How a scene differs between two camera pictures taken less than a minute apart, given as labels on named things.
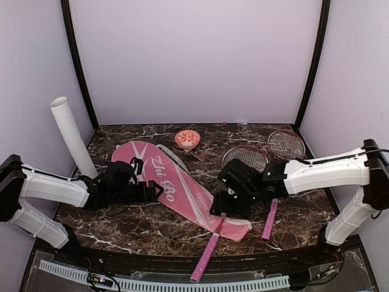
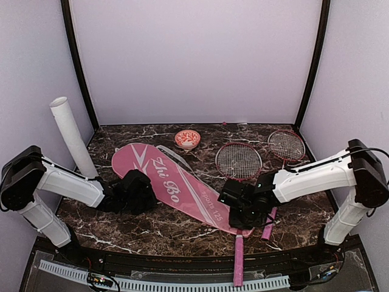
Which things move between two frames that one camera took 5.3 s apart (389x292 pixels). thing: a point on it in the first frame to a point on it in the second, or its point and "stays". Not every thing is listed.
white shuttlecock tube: [61, 109] stays
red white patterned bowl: [187, 139] stays
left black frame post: [78, 59] stays
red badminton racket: [251, 156] to [238, 162]
